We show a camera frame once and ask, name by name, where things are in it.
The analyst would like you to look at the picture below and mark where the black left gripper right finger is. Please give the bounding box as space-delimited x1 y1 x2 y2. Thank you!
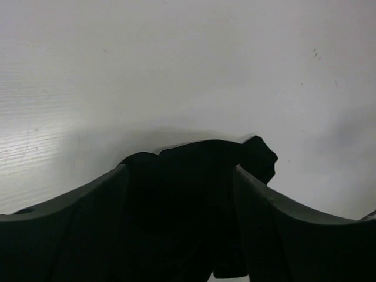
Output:
233 167 375 281

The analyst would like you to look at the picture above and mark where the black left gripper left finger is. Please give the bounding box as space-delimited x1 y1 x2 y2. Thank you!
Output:
1 165 129 281

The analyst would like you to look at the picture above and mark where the black fabric skirt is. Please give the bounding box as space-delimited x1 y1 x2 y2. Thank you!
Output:
112 136 278 281

